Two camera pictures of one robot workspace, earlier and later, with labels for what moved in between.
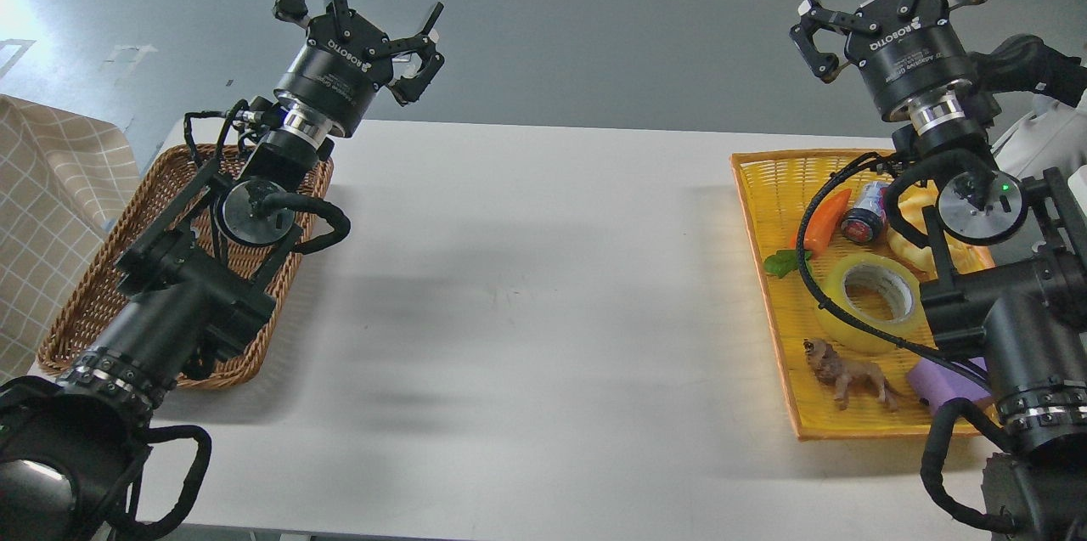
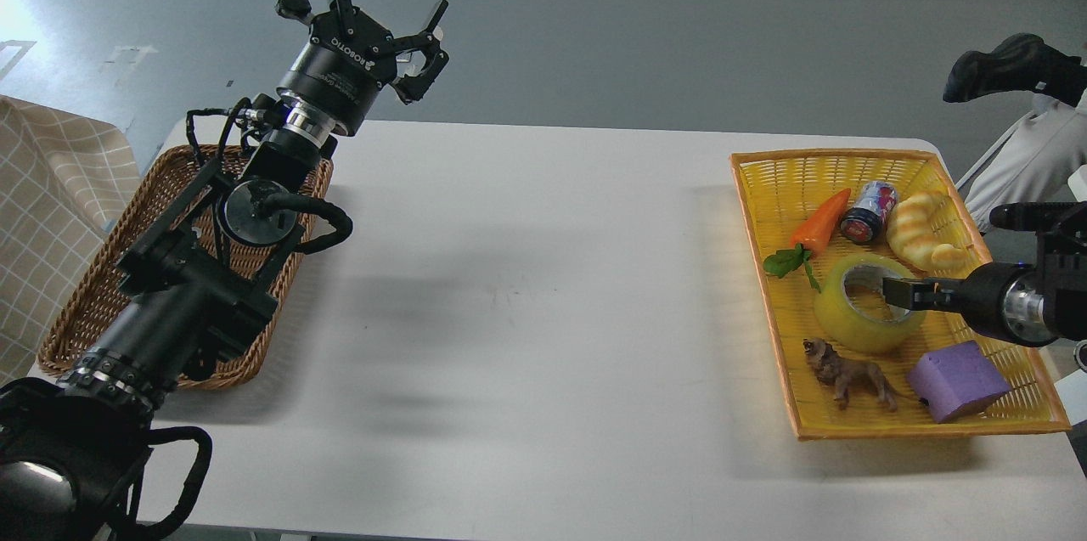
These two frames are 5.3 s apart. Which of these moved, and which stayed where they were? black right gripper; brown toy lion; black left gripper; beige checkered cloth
Moved: black right gripper
Stayed: black left gripper; beige checkered cloth; brown toy lion
